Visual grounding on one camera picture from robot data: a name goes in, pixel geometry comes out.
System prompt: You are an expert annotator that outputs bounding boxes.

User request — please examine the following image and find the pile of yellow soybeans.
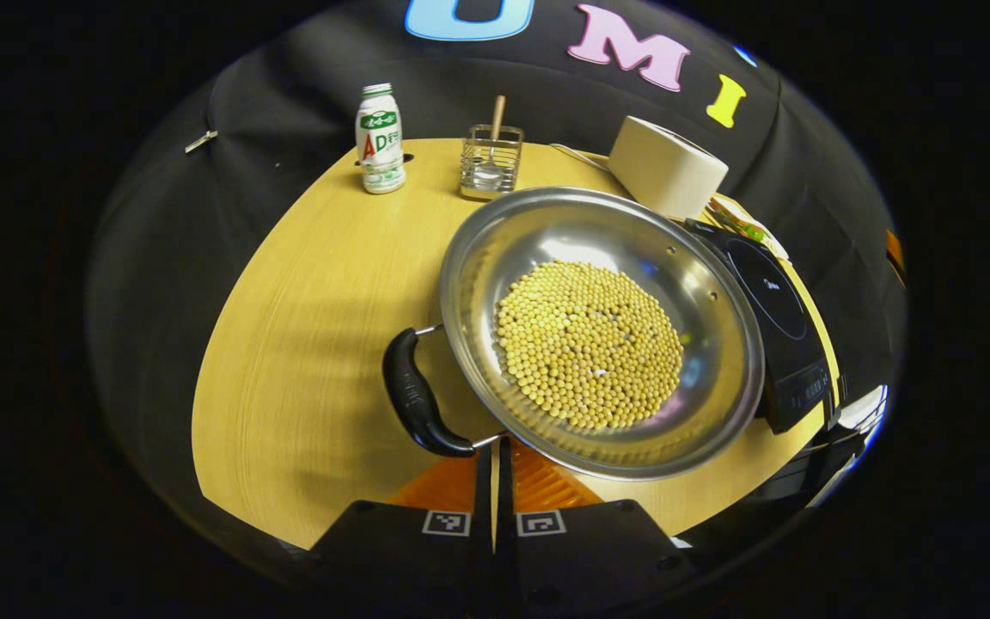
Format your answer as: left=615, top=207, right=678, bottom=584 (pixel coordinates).
left=495, top=260, right=685, bottom=432

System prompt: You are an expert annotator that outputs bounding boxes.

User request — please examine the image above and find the wooden-handled spoon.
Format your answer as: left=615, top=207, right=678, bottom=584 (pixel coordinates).
left=486, top=95, right=507, bottom=164

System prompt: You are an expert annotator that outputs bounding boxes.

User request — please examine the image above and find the black induction cooktop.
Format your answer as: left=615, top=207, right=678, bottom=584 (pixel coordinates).
left=684, top=218, right=833, bottom=435

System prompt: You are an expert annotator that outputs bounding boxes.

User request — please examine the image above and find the white green-label drink bottle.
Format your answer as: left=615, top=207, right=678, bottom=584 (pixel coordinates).
left=355, top=83, right=406, bottom=195

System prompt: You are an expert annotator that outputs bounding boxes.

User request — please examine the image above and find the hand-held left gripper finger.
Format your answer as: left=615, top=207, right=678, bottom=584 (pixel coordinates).
left=306, top=447, right=496, bottom=603
left=495, top=437, right=694, bottom=607

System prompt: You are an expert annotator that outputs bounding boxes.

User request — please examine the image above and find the steel pot with black handles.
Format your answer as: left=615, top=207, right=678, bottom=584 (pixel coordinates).
left=382, top=187, right=767, bottom=482

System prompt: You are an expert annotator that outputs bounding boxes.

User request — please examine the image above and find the white toaster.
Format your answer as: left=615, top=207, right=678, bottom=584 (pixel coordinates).
left=607, top=116, right=730, bottom=221

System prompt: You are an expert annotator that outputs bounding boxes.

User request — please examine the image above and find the white power cable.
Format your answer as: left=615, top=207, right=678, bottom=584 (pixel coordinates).
left=551, top=143, right=612, bottom=173

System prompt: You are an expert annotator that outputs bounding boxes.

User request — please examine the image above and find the wire mesh utensil holder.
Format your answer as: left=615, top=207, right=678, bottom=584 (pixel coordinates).
left=459, top=125, right=525, bottom=201

